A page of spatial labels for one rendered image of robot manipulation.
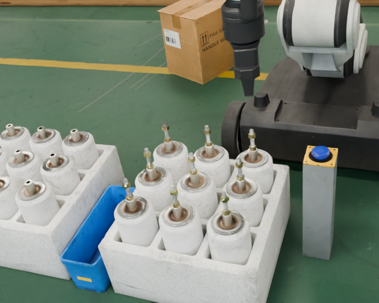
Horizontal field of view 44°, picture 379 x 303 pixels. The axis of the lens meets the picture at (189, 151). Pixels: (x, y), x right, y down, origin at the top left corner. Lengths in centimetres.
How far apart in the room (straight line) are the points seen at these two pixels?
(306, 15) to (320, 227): 53
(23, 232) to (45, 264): 12
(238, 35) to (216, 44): 112
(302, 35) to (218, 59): 93
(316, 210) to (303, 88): 61
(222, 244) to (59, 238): 47
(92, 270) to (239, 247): 40
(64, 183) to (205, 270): 50
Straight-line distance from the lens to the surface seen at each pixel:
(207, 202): 116
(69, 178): 136
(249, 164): 120
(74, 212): 134
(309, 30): 126
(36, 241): 132
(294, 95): 164
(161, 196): 120
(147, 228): 113
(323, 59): 155
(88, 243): 138
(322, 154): 110
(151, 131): 186
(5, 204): 136
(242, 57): 103
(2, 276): 149
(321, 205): 118
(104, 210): 143
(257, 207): 114
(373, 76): 176
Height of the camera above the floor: 100
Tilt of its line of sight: 36 degrees down
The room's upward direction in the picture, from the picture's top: 10 degrees counter-clockwise
